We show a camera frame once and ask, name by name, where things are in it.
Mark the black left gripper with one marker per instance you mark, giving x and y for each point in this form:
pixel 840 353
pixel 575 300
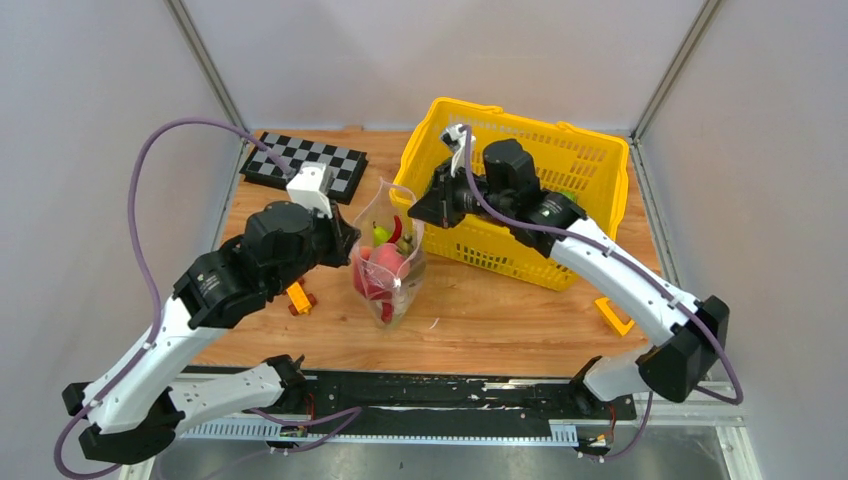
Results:
pixel 345 236

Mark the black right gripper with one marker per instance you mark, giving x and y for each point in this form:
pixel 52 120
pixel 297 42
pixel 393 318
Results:
pixel 437 206

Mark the red toy chili pepper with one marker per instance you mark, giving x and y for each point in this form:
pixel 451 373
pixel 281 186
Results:
pixel 397 231

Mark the green toy pear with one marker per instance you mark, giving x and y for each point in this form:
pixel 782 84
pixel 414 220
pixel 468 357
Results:
pixel 380 235

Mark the clear zip top bag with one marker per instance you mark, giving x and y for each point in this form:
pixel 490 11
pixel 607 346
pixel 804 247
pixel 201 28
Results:
pixel 391 200

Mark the yellow plastic basket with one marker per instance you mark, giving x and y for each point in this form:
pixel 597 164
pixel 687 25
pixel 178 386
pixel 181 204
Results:
pixel 589 165

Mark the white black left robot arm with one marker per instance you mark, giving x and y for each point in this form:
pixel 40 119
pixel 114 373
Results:
pixel 135 410

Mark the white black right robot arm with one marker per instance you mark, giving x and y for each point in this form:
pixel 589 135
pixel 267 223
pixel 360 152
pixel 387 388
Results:
pixel 687 334

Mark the yellow red toy block car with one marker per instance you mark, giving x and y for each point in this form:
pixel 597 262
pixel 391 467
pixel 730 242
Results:
pixel 300 302

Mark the black white checkerboard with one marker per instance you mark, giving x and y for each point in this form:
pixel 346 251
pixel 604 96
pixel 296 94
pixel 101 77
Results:
pixel 346 165

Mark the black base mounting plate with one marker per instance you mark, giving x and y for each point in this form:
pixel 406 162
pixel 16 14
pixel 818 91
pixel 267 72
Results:
pixel 429 405

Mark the yellow triangular plastic piece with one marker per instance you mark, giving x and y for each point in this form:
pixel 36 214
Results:
pixel 620 325

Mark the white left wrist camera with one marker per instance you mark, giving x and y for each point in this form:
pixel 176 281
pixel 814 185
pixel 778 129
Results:
pixel 309 187

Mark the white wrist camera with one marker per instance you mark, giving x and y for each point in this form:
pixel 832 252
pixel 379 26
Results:
pixel 309 187
pixel 460 141

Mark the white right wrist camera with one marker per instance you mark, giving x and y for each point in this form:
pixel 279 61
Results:
pixel 460 141

